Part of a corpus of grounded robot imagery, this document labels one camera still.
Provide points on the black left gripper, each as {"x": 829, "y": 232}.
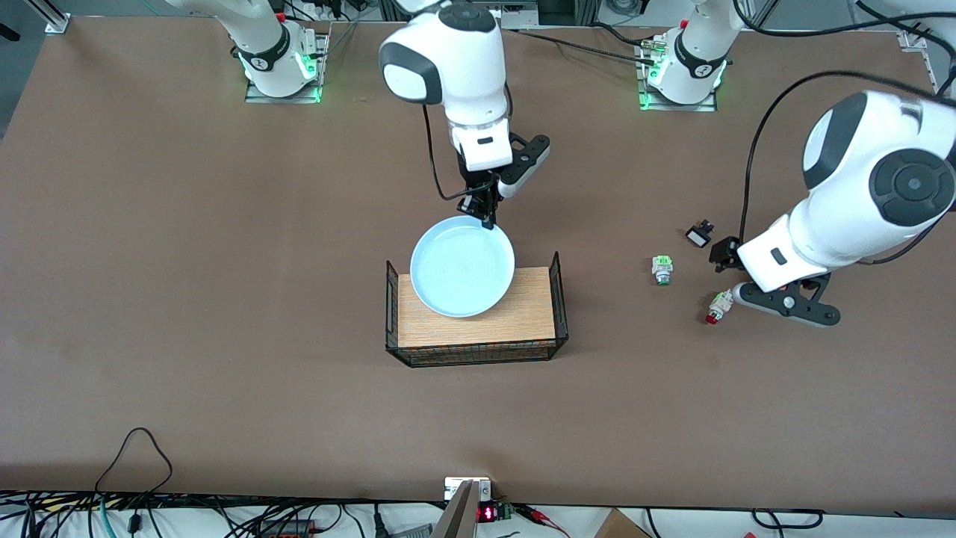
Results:
{"x": 724, "y": 252}

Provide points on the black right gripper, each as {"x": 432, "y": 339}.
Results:
{"x": 480, "y": 184}

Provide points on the red push button switch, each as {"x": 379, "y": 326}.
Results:
{"x": 719, "y": 307}

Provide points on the light blue round plate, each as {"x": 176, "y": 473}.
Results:
{"x": 461, "y": 269}

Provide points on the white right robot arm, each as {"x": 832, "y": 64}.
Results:
{"x": 463, "y": 67}

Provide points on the brown cardboard box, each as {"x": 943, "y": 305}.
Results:
{"x": 620, "y": 525}

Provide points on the red digit display module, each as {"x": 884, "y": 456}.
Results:
{"x": 489, "y": 512}

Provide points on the aluminium profile bar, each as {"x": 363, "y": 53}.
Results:
{"x": 459, "y": 515}

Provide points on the red clip test leads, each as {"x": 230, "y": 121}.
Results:
{"x": 541, "y": 515}

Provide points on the orange black electronic device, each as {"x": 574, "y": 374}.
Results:
{"x": 287, "y": 528}

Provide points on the black switch with white face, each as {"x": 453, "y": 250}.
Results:
{"x": 699, "y": 236}

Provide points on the green push button switch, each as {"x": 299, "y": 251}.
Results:
{"x": 662, "y": 269}

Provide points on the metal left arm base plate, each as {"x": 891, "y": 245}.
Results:
{"x": 683, "y": 107}

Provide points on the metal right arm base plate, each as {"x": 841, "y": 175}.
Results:
{"x": 323, "y": 60}

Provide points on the metal table corner bracket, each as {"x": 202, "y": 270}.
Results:
{"x": 57, "y": 24}

